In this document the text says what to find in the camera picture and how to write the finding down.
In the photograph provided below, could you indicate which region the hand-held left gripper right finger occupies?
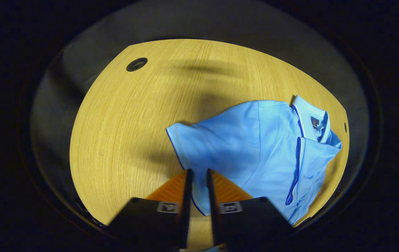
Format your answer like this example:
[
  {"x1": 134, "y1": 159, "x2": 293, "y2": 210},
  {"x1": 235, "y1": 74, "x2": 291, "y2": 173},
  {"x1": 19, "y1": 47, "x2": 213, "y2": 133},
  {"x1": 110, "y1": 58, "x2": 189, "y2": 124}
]
[{"x1": 206, "y1": 169, "x2": 294, "y2": 247}]

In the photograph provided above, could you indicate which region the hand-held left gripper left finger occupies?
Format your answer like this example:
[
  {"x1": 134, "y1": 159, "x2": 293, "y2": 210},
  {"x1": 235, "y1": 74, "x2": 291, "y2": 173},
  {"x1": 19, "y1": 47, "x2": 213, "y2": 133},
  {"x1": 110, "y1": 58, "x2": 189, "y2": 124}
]
[{"x1": 108, "y1": 169, "x2": 193, "y2": 250}]

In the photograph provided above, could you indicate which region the light blue T-shirt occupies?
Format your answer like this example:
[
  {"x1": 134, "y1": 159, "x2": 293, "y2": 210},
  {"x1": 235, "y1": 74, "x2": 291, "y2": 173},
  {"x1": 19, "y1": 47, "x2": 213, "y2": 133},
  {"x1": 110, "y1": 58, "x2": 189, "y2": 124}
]
[{"x1": 166, "y1": 94, "x2": 342, "y2": 226}]

